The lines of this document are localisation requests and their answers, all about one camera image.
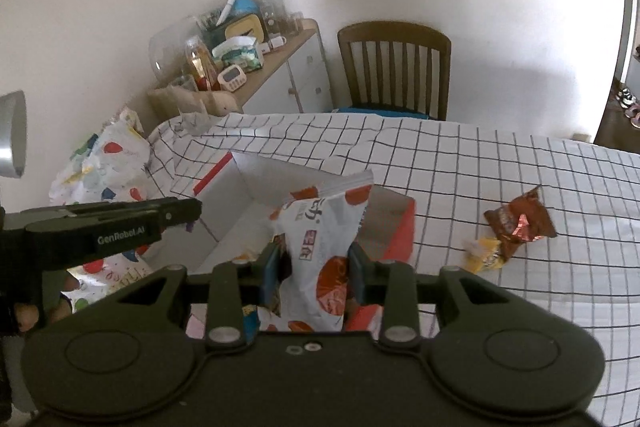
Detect teal and yellow tin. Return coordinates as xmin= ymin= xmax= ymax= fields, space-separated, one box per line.
xmin=202 ymin=0 xmax=266 ymax=50

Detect white sideboard wooden top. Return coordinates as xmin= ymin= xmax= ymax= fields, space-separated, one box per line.
xmin=147 ymin=18 xmax=335 ymax=118

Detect grey metal lamp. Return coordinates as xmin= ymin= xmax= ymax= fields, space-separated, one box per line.
xmin=0 ymin=90 xmax=27 ymax=180

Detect brown wooden chair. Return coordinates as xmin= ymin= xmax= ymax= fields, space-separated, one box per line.
xmin=337 ymin=22 xmax=452 ymax=122

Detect yellow snack packet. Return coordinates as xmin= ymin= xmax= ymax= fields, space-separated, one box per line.
xmin=465 ymin=236 xmax=507 ymax=274

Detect white cardboard box red edges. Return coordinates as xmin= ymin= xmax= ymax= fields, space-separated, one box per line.
xmin=192 ymin=151 xmax=417 ymax=338

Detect glass bottle orange contents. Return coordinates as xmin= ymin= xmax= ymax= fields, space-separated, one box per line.
xmin=184 ymin=36 xmax=221 ymax=80

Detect green tissue pack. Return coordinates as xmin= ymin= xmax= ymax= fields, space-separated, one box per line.
xmin=212 ymin=36 xmax=264 ymax=72

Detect clear glass dome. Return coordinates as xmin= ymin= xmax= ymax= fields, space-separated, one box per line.
xmin=148 ymin=16 xmax=206 ymax=85

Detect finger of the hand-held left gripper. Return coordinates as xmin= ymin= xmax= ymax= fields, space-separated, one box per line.
xmin=50 ymin=197 xmax=203 ymax=233

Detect colourful dotted plastic bag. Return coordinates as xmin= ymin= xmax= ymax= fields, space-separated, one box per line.
xmin=47 ymin=107 xmax=211 ymax=338

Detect person's left hand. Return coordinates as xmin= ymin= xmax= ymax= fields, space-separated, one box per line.
xmin=14 ymin=303 xmax=42 ymax=329

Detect white kitchen timer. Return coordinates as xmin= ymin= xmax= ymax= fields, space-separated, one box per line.
xmin=217 ymin=63 xmax=248 ymax=92

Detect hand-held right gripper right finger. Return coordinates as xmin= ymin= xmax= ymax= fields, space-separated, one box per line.
xmin=347 ymin=241 xmax=526 ymax=348

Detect brown snack packet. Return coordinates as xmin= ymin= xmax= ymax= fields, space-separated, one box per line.
xmin=483 ymin=186 xmax=558 ymax=260

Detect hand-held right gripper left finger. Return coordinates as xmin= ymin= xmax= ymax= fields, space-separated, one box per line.
xmin=112 ymin=241 xmax=293 ymax=348

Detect white snack bag red dots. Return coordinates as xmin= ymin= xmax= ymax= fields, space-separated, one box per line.
xmin=257 ymin=169 xmax=375 ymax=333

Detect blue cookie packet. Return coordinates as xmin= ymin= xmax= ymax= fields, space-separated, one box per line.
xmin=242 ymin=304 xmax=261 ymax=343

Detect group of glass jars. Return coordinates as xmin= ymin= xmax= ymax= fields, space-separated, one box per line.
xmin=260 ymin=0 xmax=306 ymax=40

